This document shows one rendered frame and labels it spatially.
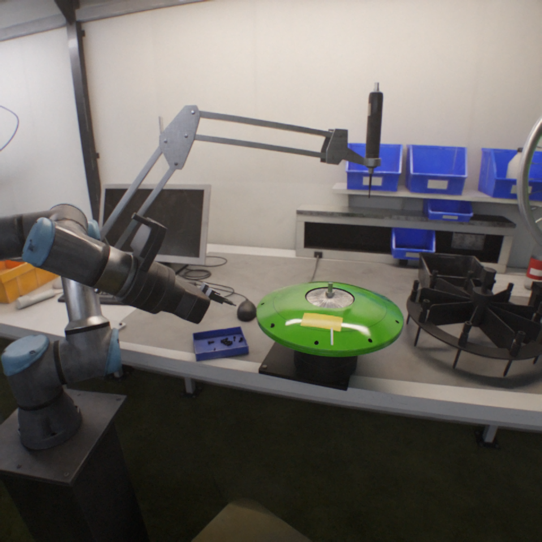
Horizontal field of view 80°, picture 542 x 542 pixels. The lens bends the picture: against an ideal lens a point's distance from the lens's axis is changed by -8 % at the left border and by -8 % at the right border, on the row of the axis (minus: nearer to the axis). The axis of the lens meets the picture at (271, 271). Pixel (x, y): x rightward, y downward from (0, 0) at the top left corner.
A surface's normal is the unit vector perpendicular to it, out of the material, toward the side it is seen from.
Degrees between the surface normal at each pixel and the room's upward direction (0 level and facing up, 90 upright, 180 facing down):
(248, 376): 90
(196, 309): 90
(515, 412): 90
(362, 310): 11
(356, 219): 90
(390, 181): 99
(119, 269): 72
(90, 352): 66
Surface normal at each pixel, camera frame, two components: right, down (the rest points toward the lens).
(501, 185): -0.26, 0.50
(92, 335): 0.63, -0.13
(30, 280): 0.98, 0.12
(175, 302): 0.66, 0.37
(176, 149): 0.18, 0.36
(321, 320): -0.09, -0.82
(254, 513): 0.00, -0.93
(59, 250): 0.59, 0.18
